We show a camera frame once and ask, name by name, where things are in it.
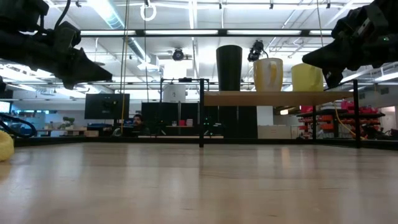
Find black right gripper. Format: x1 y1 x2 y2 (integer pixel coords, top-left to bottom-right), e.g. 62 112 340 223
302 34 398 90

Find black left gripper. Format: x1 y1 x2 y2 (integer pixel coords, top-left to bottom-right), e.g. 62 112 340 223
0 30 113 90

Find pale yellow mug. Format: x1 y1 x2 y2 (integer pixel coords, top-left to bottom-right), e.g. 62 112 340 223
290 63 325 92

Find white mug with orange interior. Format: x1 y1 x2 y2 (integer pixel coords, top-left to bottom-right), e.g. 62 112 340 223
252 57 284 92

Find tall black cup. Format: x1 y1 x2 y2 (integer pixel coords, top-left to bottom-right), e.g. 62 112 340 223
216 44 243 92

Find black monitor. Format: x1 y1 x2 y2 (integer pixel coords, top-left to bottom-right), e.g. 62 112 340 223
84 93 131 120

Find potted green plant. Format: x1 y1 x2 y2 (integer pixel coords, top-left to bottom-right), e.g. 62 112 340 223
60 116 76 130

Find black rack with red bins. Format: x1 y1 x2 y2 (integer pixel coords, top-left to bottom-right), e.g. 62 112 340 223
296 99 386 140

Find person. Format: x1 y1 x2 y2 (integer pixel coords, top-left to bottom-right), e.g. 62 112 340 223
131 113 150 136

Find white cabinet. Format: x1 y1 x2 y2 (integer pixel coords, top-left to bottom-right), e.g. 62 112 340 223
257 105 300 140

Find yellow textured round object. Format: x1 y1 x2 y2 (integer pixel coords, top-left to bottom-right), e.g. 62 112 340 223
0 129 15 162

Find black partition panels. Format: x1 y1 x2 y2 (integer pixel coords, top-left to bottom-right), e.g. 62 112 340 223
141 101 258 139

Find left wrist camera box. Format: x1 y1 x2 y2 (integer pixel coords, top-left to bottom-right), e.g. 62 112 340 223
53 21 82 54

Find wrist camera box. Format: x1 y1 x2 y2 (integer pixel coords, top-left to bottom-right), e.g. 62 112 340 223
331 6 374 42
53 21 82 54

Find hanging thin cord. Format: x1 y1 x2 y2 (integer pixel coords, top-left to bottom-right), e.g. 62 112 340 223
316 0 326 47

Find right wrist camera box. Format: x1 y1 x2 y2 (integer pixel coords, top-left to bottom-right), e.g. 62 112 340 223
331 6 374 42

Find yellow hanging rope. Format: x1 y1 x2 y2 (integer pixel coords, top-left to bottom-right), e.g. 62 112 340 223
119 0 130 133

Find yellow cable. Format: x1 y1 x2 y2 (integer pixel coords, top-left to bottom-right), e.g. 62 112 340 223
333 105 368 141

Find black frame shelf, wood top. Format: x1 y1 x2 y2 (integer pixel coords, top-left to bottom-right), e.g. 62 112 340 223
198 78 363 149

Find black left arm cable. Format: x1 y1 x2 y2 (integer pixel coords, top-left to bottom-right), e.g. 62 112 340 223
53 0 72 30

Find black looped cable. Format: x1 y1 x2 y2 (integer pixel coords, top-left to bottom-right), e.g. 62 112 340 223
0 112 37 139

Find black ceiling camera with cable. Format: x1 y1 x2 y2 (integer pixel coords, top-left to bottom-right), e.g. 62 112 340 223
247 39 269 62

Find white hanging ring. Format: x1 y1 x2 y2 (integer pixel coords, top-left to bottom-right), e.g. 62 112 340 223
139 2 157 22

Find round black ceiling camera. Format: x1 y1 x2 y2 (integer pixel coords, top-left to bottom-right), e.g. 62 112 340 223
172 47 185 62

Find black metal frame stand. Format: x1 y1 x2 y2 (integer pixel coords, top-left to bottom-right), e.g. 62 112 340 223
159 77 210 138

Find black overhead frame beam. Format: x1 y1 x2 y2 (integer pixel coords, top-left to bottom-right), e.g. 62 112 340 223
79 29 334 38

